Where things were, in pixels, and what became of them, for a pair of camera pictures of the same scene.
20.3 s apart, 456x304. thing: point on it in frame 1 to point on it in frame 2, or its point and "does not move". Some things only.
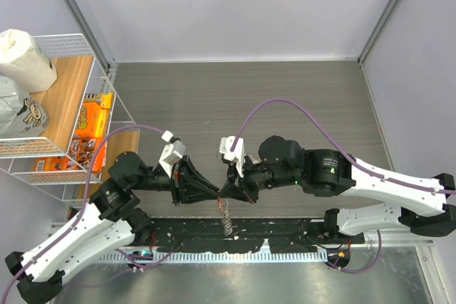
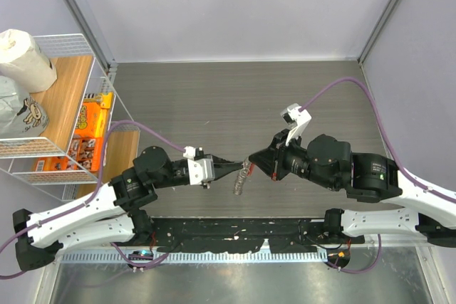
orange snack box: [91, 127] does not move
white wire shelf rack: [85, 117] does not move
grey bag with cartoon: [21, 115] does not move
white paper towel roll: [22, 60] does not move
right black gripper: [239, 188] to [283, 150]
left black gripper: [182, 177] to [221, 167]
